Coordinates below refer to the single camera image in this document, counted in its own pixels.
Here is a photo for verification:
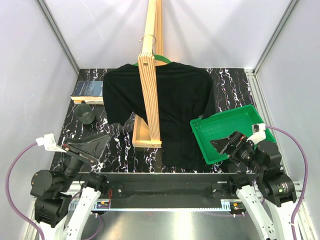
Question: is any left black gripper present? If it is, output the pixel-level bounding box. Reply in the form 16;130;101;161
58;131;111;191

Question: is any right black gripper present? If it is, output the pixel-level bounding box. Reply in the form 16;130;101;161
209;129;265;175

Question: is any black t shirt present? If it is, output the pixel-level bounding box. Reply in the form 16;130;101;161
102;62;216;171

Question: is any green clothes hanger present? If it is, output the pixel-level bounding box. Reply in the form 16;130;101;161
133;34;171;66

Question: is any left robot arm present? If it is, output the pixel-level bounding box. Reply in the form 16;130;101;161
30;132;111;240

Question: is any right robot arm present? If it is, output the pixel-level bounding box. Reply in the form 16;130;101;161
210;130;299;240

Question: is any wooden hanger stand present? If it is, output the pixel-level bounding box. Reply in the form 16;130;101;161
132;0;164;148

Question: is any black marble mat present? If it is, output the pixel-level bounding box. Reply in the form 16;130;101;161
50;67;291;174

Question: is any green plastic tray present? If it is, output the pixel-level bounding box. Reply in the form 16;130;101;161
190;104;264;165

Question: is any dark green cup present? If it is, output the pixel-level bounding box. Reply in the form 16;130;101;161
74;103;95;125

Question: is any dark blue book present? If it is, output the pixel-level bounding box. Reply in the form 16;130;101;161
70;80;103;105

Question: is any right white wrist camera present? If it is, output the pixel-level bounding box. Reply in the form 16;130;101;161
247;123;266;145

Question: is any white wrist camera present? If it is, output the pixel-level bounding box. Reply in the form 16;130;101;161
247;123;266;145
35;132;66;153

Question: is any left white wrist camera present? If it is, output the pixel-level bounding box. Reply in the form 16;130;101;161
35;132;66;153

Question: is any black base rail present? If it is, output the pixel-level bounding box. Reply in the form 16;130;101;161
71;171;256;210

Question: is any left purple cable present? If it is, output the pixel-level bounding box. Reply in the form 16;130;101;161
5;142;46;240

